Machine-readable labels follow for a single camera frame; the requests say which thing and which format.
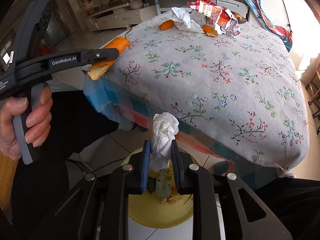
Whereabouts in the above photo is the white tv cabinet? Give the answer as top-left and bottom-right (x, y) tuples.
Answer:
(85, 3), (157, 31)

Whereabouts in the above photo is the wooden chair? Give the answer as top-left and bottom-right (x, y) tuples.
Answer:
(305, 66), (320, 120)

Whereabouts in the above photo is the white tissue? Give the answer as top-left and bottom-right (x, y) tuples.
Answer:
(150, 112), (179, 172)
(170, 7), (204, 34)

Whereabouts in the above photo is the person's left hand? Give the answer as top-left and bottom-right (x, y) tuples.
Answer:
(0, 84), (54, 162)

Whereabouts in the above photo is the colourful cartoon kite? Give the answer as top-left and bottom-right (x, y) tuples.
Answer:
(240, 0), (293, 53)

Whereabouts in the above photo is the pink kettlebell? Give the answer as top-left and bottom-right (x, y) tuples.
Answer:
(129, 0), (143, 10)

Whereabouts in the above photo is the orange white snack bag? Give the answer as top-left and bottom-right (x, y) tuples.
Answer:
(187, 0), (240, 36)

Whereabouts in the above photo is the floral white tablecloth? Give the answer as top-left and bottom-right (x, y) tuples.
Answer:
(106, 12), (309, 171)

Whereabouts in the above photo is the yellow plastic trash bin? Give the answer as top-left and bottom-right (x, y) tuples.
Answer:
(129, 163), (193, 229)

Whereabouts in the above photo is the light blue carton wrapper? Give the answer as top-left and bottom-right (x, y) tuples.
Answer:
(156, 168), (172, 198)

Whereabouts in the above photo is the brown spotted mango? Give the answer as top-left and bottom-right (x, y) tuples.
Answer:
(232, 12), (247, 24)

